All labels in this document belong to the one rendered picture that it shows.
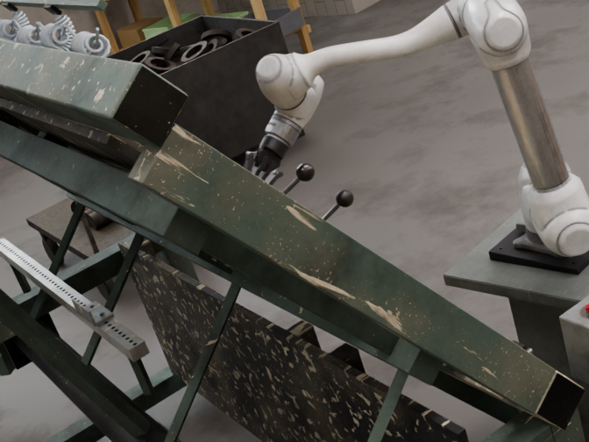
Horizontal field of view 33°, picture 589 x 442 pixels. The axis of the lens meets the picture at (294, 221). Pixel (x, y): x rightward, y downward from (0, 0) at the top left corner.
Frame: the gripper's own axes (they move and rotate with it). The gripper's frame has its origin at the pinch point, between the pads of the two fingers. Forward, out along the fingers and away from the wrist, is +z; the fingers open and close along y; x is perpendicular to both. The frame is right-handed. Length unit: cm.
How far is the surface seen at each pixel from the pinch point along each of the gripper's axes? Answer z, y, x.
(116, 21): -169, -214, -752
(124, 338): 47.3, 7.4, -8.0
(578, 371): 0, -57, 80
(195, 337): 43, -54, -72
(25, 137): 13, 61, -2
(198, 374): 46.1, -10.7, 4.9
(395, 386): 24, -8, 78
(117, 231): 22, -97, -261
